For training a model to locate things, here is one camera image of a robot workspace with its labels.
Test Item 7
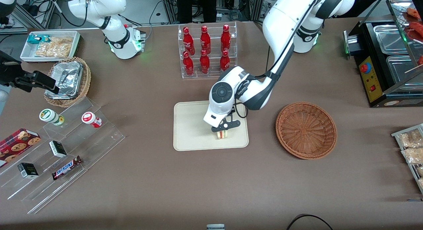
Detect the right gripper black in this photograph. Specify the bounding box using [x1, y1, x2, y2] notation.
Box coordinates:
[0, 51, 60, 94]

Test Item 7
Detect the small light wicker basket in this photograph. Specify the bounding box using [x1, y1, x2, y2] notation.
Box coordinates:
[44, 57, 92, 107]

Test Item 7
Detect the cream plastic tray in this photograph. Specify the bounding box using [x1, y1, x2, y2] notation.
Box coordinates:
[173, 101, 249, 151]

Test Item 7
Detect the large brown wicker basket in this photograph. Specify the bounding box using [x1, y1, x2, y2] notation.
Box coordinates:
[276, 101, 337, 160]

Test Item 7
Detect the white rectangular bin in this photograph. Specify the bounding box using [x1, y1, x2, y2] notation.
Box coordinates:
[20, 31, 81, 63]

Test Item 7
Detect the aluminium foil container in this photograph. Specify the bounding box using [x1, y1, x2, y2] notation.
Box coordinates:
[45, 61, 83, 100]

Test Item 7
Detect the green lid cup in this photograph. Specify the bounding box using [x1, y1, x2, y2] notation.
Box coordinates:
[39, 109, 65, 126]

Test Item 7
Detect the clear bag of crackers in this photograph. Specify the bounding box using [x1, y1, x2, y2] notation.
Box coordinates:
[35, 37, 73, 58]

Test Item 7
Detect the teal snack packet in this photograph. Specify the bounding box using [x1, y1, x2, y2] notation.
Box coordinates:
[27, 34, 51, 45]

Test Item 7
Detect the red cookie box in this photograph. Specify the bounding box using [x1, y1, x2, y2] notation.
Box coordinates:
[0, 128, 42, 168]

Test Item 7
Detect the red lid cup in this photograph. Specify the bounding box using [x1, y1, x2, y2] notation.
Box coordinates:
[82, 112, 102, 129]

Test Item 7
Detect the small black box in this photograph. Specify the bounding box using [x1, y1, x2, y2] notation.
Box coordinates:
[49, 140, 67, 158]
[17, 163, 39, 179]

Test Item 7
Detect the clear acrylic step display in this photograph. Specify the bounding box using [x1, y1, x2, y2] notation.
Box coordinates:
[0, 97, 126, 214]

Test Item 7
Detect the snickers bar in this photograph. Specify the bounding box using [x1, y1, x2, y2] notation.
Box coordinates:
[52, 156, 83, 181]

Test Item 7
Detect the red drink bottle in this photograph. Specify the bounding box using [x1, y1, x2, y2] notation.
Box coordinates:
[200, 50, 210, 74]
[183, 27, 195, 56]
[183, 51, 194, 76]
[220, 50, 230, 73]
[221, 24, 231, 53]
[200, 25, 211, 55]

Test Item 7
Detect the person in dark trousers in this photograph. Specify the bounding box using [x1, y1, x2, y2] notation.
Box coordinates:
[175, 0, 218, 24]

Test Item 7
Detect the clear acrylic bottle rack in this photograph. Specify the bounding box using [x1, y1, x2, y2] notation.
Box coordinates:
[178, 22, 238, 79]

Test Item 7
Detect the black food warmer case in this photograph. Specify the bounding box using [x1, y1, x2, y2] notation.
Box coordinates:
[343, 0, 423, 108]

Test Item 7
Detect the steel warmer pan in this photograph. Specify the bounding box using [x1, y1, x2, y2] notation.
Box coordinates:
[373, 24, 409, 55]
[386, 55, 423, 92]

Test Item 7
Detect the aluminium frame rail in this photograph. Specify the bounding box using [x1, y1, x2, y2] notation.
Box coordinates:
[13, 0, 60, 29]

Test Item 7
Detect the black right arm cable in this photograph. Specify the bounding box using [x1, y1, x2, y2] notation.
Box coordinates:
[46, 0, 90, 27]

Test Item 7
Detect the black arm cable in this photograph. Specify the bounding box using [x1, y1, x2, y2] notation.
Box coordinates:
[232, 0, 324, 120]
[46, 0, 90, 27]

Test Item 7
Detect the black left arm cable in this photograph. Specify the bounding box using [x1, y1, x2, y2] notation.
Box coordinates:
[232, 0, 324, 120]

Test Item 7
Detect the black floor cable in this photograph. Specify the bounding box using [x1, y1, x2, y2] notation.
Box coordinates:
[286, 214, 334, 230]

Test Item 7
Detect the grey wire rack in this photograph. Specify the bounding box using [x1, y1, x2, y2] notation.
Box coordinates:
[391, 124, 423, 195]

